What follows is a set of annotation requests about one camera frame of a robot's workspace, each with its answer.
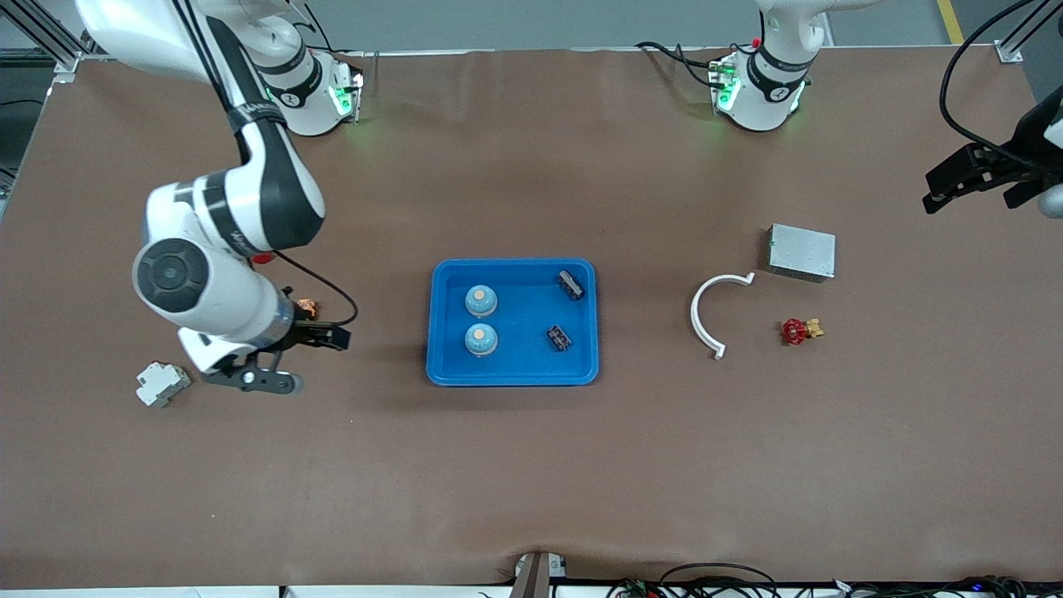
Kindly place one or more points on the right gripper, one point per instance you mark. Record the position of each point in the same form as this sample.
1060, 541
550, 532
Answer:
304, 335

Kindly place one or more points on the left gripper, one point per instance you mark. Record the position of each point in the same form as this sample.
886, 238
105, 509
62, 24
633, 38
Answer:
1023, 155

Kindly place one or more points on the blue desk bell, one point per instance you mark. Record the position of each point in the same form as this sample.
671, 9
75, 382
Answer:
482, 301
481, 340

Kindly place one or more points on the small black electrolytic capacitor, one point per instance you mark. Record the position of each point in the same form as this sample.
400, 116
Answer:
560, 337

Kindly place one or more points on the small dark connector block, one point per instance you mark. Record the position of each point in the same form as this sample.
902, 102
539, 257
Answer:
570, 284

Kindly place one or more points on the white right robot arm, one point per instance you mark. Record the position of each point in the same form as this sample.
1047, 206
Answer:
216, 291

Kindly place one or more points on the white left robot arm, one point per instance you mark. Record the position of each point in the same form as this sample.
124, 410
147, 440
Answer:
764, 91

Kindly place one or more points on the blue plastic tray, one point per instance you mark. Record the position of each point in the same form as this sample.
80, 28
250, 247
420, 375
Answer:
512, 365

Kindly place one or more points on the orange red push button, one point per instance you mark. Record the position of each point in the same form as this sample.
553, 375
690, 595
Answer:
309, 309

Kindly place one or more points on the white circuit breaker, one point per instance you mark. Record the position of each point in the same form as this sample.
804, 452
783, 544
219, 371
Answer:
162, 384

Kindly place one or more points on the silver metal power supply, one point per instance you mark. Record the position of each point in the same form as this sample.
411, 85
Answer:
801, 253

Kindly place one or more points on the brass valve red handwheel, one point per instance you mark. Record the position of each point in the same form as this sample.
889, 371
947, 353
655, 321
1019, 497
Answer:
797, 332

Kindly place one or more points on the metal table clamp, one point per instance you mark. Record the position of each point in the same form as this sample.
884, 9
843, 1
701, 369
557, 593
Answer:
536, 577

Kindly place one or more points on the aluminium frame profile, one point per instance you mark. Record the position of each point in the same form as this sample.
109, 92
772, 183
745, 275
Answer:
1007, 52
62, 58

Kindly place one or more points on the white curved plastic bracket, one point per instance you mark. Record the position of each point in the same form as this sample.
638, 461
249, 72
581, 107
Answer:
696, 320

